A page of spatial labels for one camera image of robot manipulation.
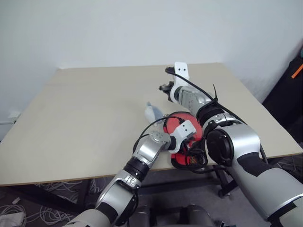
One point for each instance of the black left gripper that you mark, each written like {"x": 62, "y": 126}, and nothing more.
{"x": 192, "y": 147}

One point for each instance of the red round object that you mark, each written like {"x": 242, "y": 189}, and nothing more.
{"x": 176, "y": 123}

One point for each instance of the white power adapter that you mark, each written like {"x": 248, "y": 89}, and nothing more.
{"x": 13, "y": 218}

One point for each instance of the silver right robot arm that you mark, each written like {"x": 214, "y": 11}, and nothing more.
{"x": 241, "y": 142}

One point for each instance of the small grey blue object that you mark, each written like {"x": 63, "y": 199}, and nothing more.
{"x": 151, "y": 112}

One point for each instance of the black metal table frame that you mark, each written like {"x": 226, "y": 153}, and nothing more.
{"x": 225, "y": 179}

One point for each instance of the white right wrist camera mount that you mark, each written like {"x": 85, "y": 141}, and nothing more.
{"x": 182, "y": 71}

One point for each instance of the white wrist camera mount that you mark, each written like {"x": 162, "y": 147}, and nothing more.
{"x": 182, "y": 71}
{"x": 185, "y": 130}

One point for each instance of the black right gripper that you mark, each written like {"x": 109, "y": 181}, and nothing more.
{"x": 168, "y": 88}

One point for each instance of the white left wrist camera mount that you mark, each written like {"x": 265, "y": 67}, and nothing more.
{"x": 185, "y": 130}

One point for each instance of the large black bag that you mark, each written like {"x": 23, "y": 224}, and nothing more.
{"x": 286, "y": 106}

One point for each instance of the white wall socket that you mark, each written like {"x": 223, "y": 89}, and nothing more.
{"x": 14, "y": 114}

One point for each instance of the teal object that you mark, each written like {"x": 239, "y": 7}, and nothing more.
{"x": 301, "y": 52}

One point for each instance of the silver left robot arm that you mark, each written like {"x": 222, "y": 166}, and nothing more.
{"x": 146, "y": 151}

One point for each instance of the dark grey rounded shape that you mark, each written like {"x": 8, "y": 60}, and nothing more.
{"x": 196, "y": 216}
{"x": 146, "y": 216}

